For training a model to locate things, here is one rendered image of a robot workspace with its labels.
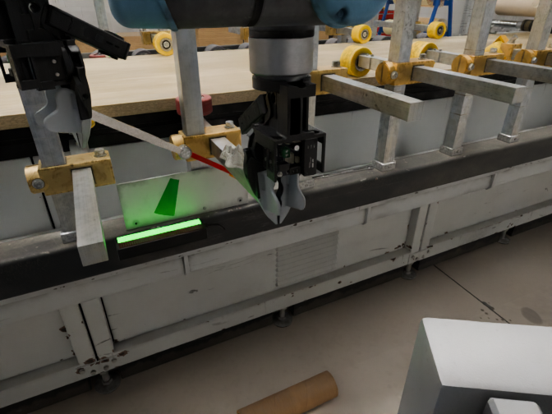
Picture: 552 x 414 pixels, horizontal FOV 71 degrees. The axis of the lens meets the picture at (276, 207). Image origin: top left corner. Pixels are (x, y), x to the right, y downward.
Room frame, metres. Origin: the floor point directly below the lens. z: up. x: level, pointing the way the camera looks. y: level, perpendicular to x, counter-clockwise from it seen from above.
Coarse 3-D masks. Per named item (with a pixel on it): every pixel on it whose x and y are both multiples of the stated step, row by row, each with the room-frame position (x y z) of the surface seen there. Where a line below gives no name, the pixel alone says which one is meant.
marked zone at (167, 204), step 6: (174, 180) 0.69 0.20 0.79; (168, 186) 0.68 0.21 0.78; (174, 186) 0.69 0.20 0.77; (168, 192) 0.68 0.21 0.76; (174, 192) 0.69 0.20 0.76; (162, 198) 0.68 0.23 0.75; (168, 198) 0.68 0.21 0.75; (174, 198) 0.69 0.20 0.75; (162, 204) 0.68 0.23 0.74; (168, 204) 0.68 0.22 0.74; (174, 204) 0.69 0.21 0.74; (156, 210) 0.67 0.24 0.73; (162, 210) 0.68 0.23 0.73; (168, 210) 0.68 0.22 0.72; (174, 210) 0.69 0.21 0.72
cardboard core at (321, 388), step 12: (324, 372) 0.80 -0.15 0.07; (300, 384) 0.76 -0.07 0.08; (312, 384) 0.76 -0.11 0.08; (324, 384) 0.76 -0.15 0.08; (336, 384) 0.76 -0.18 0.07; (276, 396) 0.72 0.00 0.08; (288, 396) 0.72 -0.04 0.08; (300, 396) 0.72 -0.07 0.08; (312, 396) 0.73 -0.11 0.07; (324, 396) 0.73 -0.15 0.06; (336, 396) 0.75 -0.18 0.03; (252, 408) 0.68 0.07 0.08; (264, 408) 0.68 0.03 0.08; (276, 408) 0.68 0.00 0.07; (288, 408) 0.69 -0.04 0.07; (300, 408) 0.70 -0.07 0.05
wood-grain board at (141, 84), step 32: (96, 64) 1.36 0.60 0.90; (128, 64) 1.36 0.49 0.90; (160, 64) 1.36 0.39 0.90; (224, 64) 1.36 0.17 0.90; (320, 64) 1.36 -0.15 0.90; (0, 96) 0.91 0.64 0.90; (96, 96) 0.91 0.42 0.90; (128, 96) 0.91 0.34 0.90; (160, 96) 0.91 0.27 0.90; (224, 96) 0.95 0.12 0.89; (256, 96) 0.98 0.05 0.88; (0, 128) 0.74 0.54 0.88
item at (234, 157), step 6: (228, 150) 0.64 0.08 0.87; (234, 150) 0.63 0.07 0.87; (240, 150) 0.62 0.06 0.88; (222, 156) 0.62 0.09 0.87; (228, 156) 0.61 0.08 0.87; (234, 156) 0.60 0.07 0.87; (240, 156) 0.60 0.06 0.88; (228, 162) 0.60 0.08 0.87; (234, 162) 0.59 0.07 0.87; (240, 162) 0.59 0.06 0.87
